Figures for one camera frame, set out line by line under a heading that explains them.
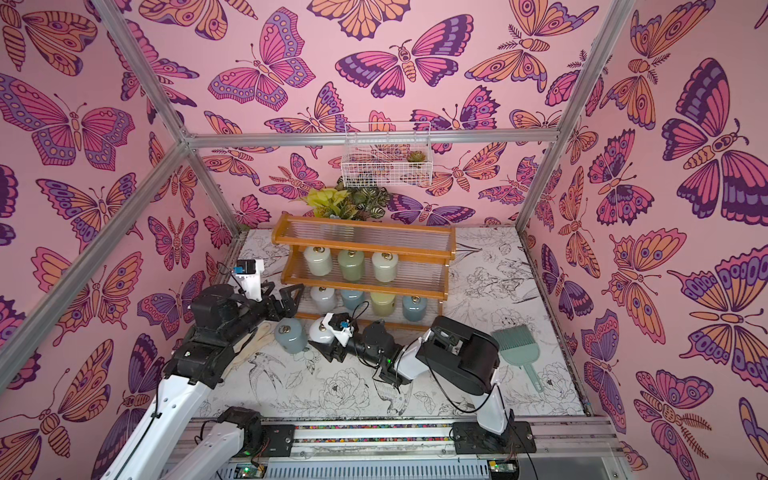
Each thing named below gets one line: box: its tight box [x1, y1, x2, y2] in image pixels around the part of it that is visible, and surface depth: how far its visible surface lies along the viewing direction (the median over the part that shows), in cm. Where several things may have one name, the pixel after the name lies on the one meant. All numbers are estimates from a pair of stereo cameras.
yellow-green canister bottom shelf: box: [370, 292, 396, 317], surface depth 92 cm
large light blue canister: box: [275, 317, 308, 354], surface depth 86 cm
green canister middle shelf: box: [338, 249, 365, 281], surface depth 85 cm
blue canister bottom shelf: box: [341, 289, 365, 310], surface depth 94 cm
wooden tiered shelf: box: [271, 213, 457, 331], surface depth 89 cm
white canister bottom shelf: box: [310, 286, 336, 314], surface depth 94 cm
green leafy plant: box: [304, 178, 391, 221], surface depth 100 cm
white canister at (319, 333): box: [309, 317, 335, 344], surface depth 78 cm
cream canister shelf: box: [372, 252, 399, 283], surface depth 83 cm
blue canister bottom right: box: [402, 295, 428, 322], surface depth 92 cm
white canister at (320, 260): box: [303, 246, 333, 277], surface depth 85 cm
